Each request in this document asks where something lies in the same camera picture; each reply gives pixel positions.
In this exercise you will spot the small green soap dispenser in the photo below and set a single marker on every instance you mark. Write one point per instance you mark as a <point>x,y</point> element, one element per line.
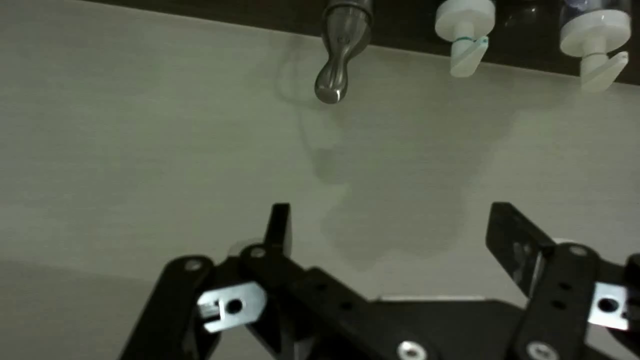
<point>464,26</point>

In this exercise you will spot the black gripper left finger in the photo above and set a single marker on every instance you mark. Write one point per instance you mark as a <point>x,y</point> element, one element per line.
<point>307,293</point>

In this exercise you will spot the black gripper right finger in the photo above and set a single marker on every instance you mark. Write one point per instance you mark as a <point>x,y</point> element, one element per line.
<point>567,293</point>

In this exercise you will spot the large clear soap dispenser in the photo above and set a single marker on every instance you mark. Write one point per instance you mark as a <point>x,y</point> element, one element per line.
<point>597,32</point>

